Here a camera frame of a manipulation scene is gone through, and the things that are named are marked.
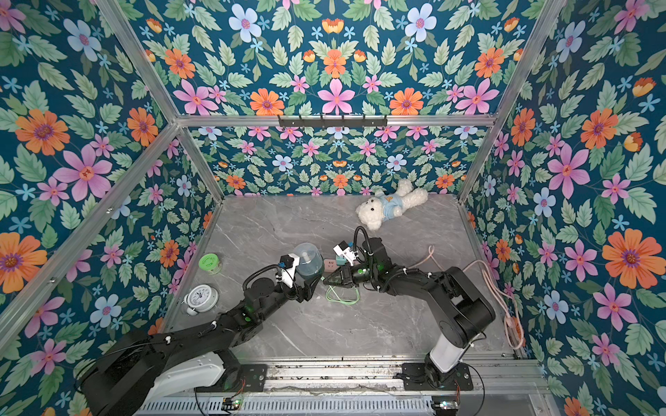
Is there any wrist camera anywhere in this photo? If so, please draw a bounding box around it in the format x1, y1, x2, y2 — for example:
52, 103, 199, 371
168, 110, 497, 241
277, 253, 300, 289
334, 240, 358, 266

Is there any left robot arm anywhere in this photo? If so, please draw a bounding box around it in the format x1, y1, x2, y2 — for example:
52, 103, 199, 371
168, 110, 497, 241
76, 265, 322, 415

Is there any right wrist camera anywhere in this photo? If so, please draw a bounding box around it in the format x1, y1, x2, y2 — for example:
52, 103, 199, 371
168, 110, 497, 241
334, 240, 358, 266

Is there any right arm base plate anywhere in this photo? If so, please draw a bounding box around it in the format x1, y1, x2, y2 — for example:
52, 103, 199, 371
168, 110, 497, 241
395, 363, 473, 392

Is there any white alarm clock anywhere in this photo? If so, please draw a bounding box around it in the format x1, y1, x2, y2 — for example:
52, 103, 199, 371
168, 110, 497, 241
184, 284, 220, 317

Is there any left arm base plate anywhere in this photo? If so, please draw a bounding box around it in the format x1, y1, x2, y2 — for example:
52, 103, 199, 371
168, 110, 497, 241
222, 364, 268, 393

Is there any green charging cable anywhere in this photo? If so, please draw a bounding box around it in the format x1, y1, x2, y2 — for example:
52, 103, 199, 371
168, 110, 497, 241
324, 283, 361, 306

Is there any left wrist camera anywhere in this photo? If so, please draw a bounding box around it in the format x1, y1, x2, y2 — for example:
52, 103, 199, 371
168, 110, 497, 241
277, 253, 300, 289

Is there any green tape roll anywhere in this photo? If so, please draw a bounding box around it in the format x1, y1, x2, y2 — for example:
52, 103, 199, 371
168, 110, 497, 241
199, 253, 221, 275

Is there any pink power strip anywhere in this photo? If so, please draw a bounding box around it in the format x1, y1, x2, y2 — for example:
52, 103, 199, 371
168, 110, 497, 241
323, 259, 338, 274

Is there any white teddy bear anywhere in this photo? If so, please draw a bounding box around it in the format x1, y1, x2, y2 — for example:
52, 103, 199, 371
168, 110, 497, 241
356, 179, 428, 231

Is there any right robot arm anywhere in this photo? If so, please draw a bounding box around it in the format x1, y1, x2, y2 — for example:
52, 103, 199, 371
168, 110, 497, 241
323, 226, 496, 389

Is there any black hook rail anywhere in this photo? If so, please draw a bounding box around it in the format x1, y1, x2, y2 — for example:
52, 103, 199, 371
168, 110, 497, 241
277, 115, 389, 128

